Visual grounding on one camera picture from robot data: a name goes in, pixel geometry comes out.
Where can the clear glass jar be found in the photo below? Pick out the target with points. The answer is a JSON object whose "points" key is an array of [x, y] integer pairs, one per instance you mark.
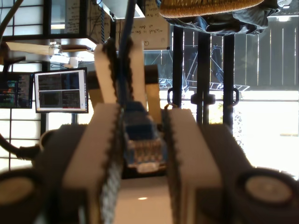
{"points": [[54, 47]]}

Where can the wooden desk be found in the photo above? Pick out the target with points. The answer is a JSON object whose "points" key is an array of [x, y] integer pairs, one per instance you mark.
{"points": [[28, 47]]}

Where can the white cup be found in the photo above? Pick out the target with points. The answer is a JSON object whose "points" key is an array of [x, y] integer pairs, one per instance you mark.
{"points": [[74, 62]]}

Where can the white framed computer monitor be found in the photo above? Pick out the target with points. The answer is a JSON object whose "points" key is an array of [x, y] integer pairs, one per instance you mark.
{"points": [[60, 91]]}

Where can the tan mesh chair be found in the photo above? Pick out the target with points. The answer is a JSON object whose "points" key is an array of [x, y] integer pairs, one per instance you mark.
{"points": [[210, 9]]}

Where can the whiteboard with handwriting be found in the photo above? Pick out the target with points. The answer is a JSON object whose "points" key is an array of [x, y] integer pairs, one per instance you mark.
{"points": [[74, 18]]}

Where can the dark computer monitor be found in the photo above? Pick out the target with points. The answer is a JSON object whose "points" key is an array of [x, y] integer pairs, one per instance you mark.
{"points": [[14, 93]]}

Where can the dark blue cloth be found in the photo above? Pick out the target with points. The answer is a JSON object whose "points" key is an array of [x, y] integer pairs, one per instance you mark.
{"points": [[245, 21]]}

